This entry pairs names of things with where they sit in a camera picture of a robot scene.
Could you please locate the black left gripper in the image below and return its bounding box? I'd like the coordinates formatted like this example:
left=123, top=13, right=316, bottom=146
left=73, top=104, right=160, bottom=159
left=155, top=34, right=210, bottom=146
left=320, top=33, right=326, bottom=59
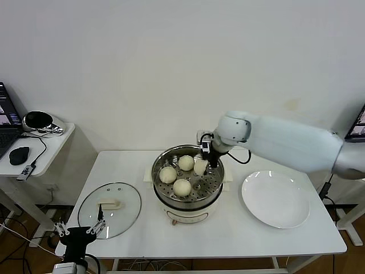
left=53, top=205, right=107, bottom=256

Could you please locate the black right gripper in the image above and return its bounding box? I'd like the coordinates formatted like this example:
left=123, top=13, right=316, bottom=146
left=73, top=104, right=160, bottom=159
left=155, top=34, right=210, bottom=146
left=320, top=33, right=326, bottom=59
left=201, top=150, right=222, bottom=176

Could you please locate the white steamed baozi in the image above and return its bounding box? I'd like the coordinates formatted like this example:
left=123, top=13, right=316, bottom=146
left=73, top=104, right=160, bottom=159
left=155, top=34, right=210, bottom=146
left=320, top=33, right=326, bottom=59
left=178, top=155, right=194, bottom=171
left=159, top=167, right=177, bottom=184
left=193, top=155, right=208, bottom=176
left=173, top=178, right=192, bottom=198

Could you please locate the round glass pot lid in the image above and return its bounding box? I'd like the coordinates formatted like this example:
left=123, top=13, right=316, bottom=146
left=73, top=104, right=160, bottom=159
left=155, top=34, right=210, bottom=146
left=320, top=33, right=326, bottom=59
left=78, top=182, right=143, bottom=240

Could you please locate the perforated steel steamer basket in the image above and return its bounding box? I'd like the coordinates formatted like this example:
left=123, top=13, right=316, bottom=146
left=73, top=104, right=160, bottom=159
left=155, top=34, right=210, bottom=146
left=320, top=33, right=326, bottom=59
left=151, top=144, right=225, bottom=204

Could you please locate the round white plate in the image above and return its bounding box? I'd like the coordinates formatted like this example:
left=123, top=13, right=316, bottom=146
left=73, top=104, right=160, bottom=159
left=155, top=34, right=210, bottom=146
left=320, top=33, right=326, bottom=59
left=241, top=170, right=311, bottom=229

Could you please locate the grey usb hub adapter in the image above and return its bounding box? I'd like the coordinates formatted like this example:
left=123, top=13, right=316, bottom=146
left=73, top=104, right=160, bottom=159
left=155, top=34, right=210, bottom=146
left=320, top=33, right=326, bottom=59
left=16, top=164, right=37, bottom=182

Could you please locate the white side table with mouse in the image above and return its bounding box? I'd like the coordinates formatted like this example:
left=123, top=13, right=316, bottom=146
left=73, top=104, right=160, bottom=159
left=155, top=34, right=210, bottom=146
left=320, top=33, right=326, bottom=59
left=0, top=122, right=99, bottom=252

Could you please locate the black computer mouse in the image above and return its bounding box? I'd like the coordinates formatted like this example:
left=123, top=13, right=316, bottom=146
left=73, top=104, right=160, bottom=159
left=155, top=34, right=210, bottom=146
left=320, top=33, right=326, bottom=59
left=9, top=146, right=30, bottom=166

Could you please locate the silver chrome headset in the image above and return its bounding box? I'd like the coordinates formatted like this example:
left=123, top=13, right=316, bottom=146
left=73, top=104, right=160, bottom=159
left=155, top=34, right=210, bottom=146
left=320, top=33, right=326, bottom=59
left=22, top=110, right=68, bottom=138

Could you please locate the black laptop with dark screen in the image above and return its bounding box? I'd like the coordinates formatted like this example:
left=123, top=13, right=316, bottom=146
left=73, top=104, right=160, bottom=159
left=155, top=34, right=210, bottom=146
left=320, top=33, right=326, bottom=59
left=0, top=82, right=24, bottom=160

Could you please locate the black power adapter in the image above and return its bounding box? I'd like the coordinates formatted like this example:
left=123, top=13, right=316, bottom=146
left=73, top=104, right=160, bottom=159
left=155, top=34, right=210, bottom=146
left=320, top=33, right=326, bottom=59
left=319, top=182, right=331, bottom=200

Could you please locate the white side table with label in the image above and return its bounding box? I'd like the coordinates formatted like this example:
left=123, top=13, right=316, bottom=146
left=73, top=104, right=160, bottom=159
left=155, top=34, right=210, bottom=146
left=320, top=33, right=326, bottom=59
left=330, top=178, right=364, bottom=247

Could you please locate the grey laptop with image windows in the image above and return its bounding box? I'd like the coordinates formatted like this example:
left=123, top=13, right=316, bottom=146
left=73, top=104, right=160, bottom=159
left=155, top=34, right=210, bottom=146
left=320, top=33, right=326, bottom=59
left=344, top=104, right=365, bottom=142

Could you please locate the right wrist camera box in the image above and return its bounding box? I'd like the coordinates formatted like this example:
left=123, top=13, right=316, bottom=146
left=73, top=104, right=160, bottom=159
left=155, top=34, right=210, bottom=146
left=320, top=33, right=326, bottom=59
left=197, top=130, right=215, bottom=154

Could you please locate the thin black hub cable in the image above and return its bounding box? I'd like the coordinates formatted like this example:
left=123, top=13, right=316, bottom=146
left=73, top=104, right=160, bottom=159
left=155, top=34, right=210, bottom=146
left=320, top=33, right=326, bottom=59
left=18, top=134, right=48, bottom=168

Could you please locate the white cable bundle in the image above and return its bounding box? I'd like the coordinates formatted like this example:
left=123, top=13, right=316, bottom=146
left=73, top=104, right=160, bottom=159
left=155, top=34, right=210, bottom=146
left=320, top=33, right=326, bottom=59
left=122, top=256, right=186, bottom=271

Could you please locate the white main table frame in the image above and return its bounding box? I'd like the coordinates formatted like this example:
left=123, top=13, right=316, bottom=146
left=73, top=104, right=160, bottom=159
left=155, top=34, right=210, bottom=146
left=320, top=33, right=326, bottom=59
left=112, top=251, right=323, bottom=274

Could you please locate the black adapter cable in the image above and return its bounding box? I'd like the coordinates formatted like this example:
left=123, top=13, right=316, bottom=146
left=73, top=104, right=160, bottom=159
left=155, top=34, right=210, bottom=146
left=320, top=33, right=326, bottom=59
left=325, top=196, right=344, bottom=228

